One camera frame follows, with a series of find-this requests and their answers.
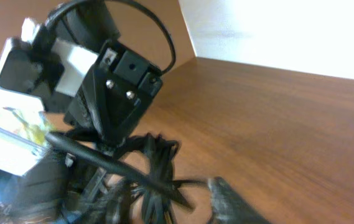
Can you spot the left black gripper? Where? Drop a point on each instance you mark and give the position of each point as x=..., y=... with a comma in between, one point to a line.
x=108, y=91

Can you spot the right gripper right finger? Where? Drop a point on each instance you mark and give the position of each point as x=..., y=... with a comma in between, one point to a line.
x=229, y=207

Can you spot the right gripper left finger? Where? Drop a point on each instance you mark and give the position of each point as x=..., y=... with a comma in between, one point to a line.
x=101, y=203

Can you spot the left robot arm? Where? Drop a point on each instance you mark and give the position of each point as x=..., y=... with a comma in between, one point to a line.
x=90, y=24

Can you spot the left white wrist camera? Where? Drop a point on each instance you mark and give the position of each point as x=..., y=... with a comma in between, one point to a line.
x=43, y=74

